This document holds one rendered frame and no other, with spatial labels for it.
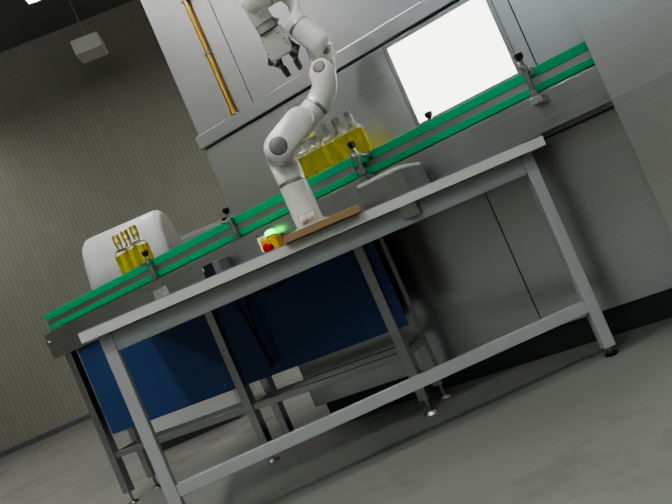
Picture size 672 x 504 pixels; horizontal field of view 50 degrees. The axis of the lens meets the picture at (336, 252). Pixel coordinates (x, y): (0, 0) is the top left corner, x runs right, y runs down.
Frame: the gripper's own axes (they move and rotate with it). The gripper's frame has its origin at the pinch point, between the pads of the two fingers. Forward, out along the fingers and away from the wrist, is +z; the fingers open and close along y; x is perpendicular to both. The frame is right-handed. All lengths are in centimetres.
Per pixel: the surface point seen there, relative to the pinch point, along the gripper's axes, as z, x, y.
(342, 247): 53, 50, -4
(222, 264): 48, 23, 58
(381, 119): 34.7, -17.6, -12.8
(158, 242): 55, -119, 197
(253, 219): 40, 12, 42
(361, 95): 23.5, -21.7, -9.3
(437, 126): 43, 2, -37
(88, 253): 38, -107, 239
